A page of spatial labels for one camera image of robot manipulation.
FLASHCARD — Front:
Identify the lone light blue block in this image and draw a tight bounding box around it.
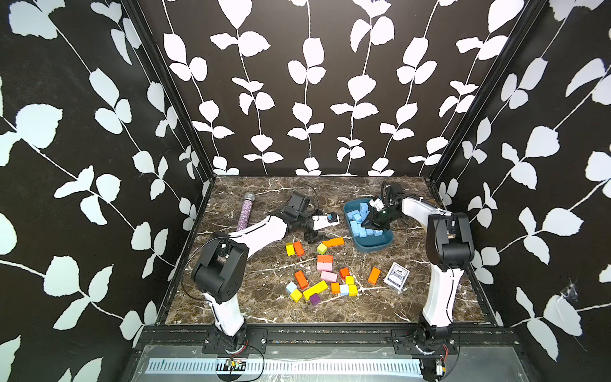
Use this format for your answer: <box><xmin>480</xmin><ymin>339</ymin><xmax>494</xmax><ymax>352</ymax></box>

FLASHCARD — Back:
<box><xmin>347</xmin><ymin>210</ymin><xmax>369</xmax><ymax>224</ymax></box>

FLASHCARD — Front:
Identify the small light blue block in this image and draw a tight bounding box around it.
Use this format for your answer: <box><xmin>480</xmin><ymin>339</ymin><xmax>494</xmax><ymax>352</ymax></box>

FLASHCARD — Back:
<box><xmin>286</xmin><ymin>282</ymin><xmax>297</xmax><ymax>294</ymax></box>

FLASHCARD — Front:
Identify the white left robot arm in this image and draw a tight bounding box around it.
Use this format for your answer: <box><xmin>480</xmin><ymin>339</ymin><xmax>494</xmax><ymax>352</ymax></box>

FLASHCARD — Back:
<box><xmin>191</xmin><ymin>192</ymin><xmax>340</xmax><ymax>339</ymax></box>

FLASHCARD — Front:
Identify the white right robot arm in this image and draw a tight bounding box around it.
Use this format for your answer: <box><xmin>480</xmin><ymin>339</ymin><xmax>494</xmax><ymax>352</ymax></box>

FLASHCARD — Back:
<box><xmin>363</xmin><ymin>181</ymin><xmax>475</xmax><ymax>352</ymax></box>

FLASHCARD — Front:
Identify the red upright block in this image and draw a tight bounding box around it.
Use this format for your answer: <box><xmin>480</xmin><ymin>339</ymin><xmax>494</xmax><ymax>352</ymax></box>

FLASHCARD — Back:
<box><xmin>293</xmin><ymin>242</ymin><xmax>305</xmax><ymax>256</ymax></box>

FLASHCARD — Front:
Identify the lime green block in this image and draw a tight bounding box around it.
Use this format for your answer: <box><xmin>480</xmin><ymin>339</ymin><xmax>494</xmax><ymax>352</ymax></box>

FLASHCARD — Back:
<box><xmin>317</xmin><ymin>244</ymin><xmax>328</xmax><ymax>255</ymax></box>

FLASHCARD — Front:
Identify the teal plastic tray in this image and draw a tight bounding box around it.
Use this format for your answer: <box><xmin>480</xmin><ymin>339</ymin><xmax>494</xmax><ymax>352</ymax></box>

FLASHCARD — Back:
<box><xmin>343</xmin><ymin>198</ymin><xmax>394</xmax><ymax>253</ymax></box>

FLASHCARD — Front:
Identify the red flat block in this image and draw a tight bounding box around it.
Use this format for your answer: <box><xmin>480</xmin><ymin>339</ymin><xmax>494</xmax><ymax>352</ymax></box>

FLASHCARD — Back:
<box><xmin>317</xmin><ymin>255</ymin><xmax>334</xmax><ymax>264</ymax></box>

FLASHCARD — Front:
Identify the long orange block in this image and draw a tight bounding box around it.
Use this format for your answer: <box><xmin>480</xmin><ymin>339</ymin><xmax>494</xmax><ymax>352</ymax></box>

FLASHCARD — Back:
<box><xmin>322</xmin><ymin>237</ymin><xmax>345</xmax><ymax>248</ymax></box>

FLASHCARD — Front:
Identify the pink block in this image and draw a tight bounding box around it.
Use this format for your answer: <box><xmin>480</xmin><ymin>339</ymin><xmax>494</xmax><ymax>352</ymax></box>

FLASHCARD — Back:
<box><xmin>321</xmin><ymin>271</ymin><xmax>338</xmax><ymax>283</ymax></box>

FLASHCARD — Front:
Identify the orange upright block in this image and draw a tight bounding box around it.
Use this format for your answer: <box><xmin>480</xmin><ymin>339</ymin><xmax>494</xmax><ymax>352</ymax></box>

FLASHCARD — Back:
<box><xmin>294</xmin><ymin>271</ymin><xmax>310</xmax><ymax>291</ymax></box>

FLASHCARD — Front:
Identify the long yellow block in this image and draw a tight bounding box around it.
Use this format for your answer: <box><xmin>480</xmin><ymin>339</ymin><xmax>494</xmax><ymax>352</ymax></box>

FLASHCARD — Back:
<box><xmin>303</xmin><ymin>280</ymin><xmax>329</xmax><ymax>301</ymax></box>

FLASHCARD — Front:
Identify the orange lone block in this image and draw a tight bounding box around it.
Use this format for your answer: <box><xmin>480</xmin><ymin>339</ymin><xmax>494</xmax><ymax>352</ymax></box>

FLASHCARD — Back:
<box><xmin>368</xmin><ymin>267</ymin><xmax>381</xmax><ymax>286</ymax></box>

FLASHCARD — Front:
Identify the blue playing card deck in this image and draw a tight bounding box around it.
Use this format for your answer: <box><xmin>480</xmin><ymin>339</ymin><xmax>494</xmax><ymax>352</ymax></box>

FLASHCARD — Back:
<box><xmin>383</xmin><ymin>262</ymin><xmax>410</xmax><ymax>293</ymax></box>

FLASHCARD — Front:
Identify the small yellow block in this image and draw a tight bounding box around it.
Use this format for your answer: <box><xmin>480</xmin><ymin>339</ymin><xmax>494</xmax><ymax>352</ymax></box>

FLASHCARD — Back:
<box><xmin>291</xmin><ymin>290</ymin><xmax>303</xmax><ymax>302</ymax></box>

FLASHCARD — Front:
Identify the purple small block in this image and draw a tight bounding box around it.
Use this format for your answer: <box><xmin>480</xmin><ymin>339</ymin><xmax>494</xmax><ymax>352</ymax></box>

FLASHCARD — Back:
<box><xmin>310</xmin><ymin>294</ymin><xmax>321</xmax><ymax>306</ymax></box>

